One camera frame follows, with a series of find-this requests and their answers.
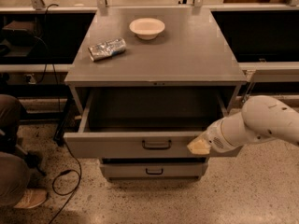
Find grey metal drawer cabinet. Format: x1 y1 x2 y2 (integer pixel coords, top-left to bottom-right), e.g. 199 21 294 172
64 6 248 182

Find crushed silver blue can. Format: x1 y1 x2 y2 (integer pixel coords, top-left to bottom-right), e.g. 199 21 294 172
88 37 126 62

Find grey lower drawer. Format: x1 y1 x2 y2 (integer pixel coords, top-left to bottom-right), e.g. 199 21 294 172
100 158 208 180

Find black floor cable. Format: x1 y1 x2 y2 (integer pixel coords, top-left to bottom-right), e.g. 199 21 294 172
48 143 83 224

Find grey top drawer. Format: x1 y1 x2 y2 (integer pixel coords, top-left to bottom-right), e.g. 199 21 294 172
63 89 244 160

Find grey drawer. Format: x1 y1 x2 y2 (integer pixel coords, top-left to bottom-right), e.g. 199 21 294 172
100 158 208 180
63 89 244 160

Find black top drawer handle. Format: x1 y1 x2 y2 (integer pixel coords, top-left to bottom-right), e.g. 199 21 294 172
142 140 172 150

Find seated person brown trousers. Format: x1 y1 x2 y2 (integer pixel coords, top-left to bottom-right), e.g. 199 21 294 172
0 94 31 208

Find tan sneaker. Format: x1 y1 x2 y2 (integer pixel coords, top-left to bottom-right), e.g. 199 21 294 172
14 189 48 209

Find black hanging cable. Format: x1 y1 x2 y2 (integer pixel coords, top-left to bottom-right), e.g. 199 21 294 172
34 3 64 110

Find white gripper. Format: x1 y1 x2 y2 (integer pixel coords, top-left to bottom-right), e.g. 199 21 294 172
187 117 240 155

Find white paper bowl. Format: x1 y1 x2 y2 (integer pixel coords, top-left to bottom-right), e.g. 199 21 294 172
129 18 165 40

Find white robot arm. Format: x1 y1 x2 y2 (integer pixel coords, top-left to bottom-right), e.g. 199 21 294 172
187 95 299 155

